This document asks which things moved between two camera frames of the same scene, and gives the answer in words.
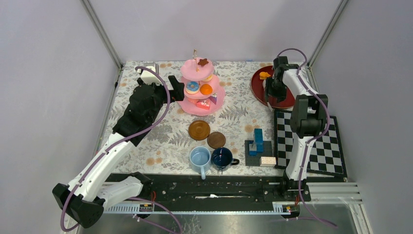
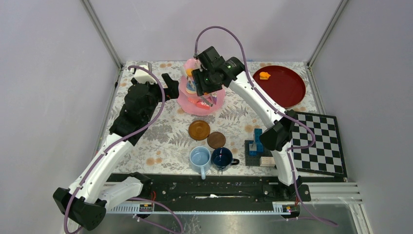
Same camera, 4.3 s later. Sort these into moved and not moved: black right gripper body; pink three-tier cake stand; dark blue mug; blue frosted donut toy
Moved: black right gripper body
Not moved: dark blue mug; blue frosted donut toy; pink three-tier cake stand
